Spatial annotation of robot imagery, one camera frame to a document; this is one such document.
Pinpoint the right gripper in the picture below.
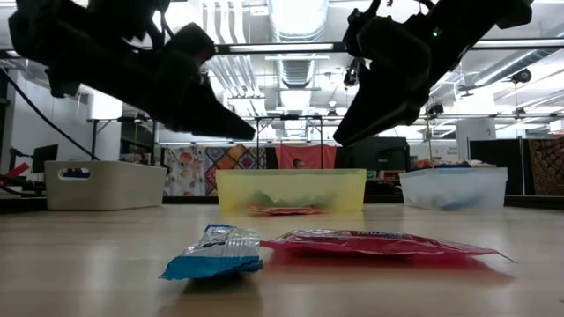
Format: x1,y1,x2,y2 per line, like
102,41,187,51
333,11,432,147

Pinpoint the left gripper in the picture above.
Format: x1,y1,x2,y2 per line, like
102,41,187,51
87,22,256,141

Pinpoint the white bin with handle hole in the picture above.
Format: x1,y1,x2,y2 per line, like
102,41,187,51
43,159,168,211

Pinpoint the red candy pack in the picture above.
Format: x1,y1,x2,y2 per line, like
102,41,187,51
245,203,326,217
258,228,516,266

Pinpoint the blue white candy bar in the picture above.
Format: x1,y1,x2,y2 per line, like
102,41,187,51
159,223,265,282

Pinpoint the large black monitor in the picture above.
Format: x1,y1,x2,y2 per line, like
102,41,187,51
334,136,412,173

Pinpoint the colourful geometric quilt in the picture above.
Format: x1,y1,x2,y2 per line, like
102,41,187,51
204,144,268,197

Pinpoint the floral hanging cloth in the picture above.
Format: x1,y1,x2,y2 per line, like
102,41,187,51
163,145,207,197

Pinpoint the orange hanging cloth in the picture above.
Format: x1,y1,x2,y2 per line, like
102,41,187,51
274,144,338,171

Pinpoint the yellow plastic bin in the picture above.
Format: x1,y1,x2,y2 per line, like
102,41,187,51
215,168,367,213

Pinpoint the white light strip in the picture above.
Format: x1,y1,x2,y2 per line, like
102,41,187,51
228,42,335,53
473,39,564,48

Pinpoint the white pillar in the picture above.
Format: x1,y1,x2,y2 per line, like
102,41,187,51
455,118,498,162

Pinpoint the clear plastic bin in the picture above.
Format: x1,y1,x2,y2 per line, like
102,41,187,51
398,166,509,210

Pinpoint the black metal stand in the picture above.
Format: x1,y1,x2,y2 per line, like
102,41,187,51
90,116,159,163

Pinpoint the black partition panel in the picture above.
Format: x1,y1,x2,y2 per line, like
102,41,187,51
468,137,538,197

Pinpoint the small black monitor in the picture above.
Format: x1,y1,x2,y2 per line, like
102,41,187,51
30,144,60,174

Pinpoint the brown patterned cloth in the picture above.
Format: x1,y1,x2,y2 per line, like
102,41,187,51
527,137,564,197

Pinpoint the thin hanging string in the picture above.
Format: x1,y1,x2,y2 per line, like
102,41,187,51
423,112,436,169

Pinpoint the black aluminium table frame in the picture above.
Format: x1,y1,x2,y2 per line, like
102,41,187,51
0,39,564,216

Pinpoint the silver ribbed ceiling duct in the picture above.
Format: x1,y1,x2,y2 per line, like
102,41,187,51
266,0,330,92
473,48,564,87

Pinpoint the red clamp handle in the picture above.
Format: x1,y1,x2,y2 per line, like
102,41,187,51
0,161,32,188

